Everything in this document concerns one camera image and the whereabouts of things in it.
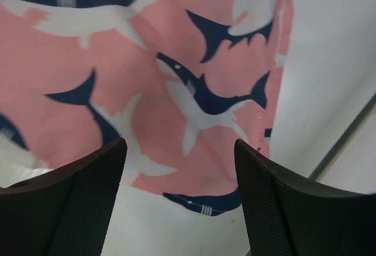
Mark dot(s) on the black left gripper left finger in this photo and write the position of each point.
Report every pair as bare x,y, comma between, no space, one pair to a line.
65,211

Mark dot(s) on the pink shark print shorts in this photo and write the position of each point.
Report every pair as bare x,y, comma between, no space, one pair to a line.
179,80

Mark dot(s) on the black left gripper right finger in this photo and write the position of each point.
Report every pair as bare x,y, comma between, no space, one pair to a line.
288,214

